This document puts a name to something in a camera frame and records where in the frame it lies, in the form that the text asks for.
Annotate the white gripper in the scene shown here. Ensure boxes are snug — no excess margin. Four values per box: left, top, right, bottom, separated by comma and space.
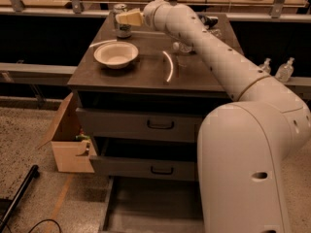
116, 0, 165, 27

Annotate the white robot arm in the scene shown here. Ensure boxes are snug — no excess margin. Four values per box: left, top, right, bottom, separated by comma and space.
117, 0, 310, 233

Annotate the grey drawer cabinet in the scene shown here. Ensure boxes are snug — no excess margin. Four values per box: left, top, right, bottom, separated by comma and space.
67, 10, 245, 183

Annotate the grey top drawer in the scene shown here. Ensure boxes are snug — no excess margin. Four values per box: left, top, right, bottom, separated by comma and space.
76, 108, 202, 143

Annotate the grey drawer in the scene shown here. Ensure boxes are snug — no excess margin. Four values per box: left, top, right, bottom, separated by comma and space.
89, 155, 197, 182
98, 177, 204, 233
76, 108, 202, 143

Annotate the grey middle drawer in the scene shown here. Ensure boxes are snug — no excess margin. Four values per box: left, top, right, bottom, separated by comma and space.
89, 155, 197, 182

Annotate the grey bottom drawer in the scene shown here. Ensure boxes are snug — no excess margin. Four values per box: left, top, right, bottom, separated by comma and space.
98, 177, 204, 233

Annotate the white paper bowl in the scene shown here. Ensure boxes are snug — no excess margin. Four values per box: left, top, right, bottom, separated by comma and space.
94, 42, 139, 69

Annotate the clear plastic water bottle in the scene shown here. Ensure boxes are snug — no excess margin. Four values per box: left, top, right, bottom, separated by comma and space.
172, 42, 193, 53

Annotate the dark chip bag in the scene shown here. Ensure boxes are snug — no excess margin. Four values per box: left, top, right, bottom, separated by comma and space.
198, 15, 219, 29

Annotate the left sanitizer bottle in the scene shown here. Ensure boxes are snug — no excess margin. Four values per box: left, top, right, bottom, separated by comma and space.
259, 58, 271, 73

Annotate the sanitizer bottle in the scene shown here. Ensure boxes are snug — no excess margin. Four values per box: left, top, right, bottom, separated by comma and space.
259, 58, 271, 73
275, 57, 294, 83

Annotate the cardboard box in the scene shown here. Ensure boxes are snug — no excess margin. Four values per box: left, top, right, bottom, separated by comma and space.
38, 93, 95, 173

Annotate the right sanitizer bottle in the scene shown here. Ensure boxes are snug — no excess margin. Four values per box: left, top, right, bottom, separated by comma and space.
275, 57, 294, 83

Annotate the black pole on floor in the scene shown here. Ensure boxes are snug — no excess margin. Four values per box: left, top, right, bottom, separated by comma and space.
0, 165, 40, 233

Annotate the black floor cable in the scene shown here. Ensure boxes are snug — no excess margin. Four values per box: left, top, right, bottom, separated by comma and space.
27, 218, 62, 233

